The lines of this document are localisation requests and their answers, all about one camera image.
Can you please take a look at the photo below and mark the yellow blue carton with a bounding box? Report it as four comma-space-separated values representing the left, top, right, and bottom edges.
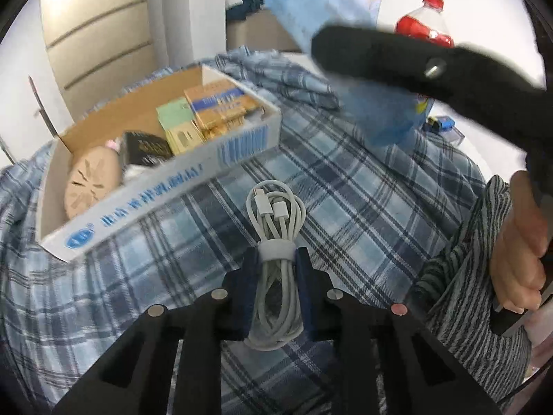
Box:
184, 80, 264, 141

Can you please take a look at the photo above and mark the small blue toy car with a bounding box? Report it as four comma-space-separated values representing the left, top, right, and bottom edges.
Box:
422, 114, 465, 145

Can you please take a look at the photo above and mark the blue plaid blanket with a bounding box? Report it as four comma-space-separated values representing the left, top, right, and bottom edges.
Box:
0, 45, 493, 415

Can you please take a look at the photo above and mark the beige sink cabinet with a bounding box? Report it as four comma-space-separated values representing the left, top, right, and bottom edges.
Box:
225, 6, 303, 53

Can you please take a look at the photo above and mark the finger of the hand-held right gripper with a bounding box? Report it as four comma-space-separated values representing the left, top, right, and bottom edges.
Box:
311, 24, 553, 156

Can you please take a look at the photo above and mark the white cable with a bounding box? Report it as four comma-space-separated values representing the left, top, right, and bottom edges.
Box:
244, 180, 307, 352

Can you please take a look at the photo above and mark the round wooden coaster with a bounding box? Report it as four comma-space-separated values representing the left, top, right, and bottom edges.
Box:
64, 145, 122, 221

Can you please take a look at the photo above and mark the person's right hand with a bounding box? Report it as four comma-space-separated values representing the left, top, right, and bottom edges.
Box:
490, 170, 553, 314

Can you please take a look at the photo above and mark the cardboard box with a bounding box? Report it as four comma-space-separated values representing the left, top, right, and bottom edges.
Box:
35, 64, 282, 264

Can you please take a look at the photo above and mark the light blue plastic packet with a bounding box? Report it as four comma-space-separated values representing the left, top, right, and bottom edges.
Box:
263, 0, 435, 148

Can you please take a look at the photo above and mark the dark blue cloth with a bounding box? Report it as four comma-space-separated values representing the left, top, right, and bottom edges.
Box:
227, 0, 265, 22

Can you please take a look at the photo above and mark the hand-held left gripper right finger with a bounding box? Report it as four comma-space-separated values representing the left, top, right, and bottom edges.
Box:
294, 246, 504, 415

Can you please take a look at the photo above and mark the black box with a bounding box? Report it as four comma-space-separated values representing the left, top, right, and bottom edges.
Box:
119, 130, 174, 169

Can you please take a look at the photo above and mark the red soda bottle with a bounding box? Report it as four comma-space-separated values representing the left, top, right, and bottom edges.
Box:
394, 0, 455, 122

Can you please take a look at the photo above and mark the light green packet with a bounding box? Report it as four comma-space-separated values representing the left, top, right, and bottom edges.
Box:
156, 97, 195, 132

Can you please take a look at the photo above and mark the beige refrigerator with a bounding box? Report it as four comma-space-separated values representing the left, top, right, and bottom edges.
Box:
40, 0, 158, 126

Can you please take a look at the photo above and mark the beige printed packet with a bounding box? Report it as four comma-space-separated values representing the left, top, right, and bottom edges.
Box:
165, 123, 206, 156

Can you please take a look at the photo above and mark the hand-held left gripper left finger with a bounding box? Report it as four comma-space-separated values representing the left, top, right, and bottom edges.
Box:
52, 246, 262, 415

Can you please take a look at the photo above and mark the person's right forearm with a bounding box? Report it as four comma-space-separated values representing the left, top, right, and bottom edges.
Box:
415, 175, 534, 403

